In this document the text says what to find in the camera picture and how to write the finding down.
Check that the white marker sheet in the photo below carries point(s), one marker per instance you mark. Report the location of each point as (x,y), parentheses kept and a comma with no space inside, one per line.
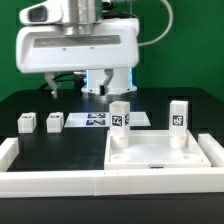
(102,119)

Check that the white square tabletop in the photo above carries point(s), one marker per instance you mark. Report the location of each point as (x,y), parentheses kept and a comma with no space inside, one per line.
(149,149)

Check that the white right fence wall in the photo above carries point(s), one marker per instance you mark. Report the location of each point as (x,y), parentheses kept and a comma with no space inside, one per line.
(212,149)

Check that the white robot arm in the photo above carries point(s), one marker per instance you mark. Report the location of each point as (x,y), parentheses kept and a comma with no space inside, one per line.
(73,35)

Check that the white left fence wall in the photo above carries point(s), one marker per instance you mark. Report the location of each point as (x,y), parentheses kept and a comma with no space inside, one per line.
(9,150)

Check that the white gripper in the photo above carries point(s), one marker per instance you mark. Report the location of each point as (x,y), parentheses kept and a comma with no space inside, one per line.
(44,49)

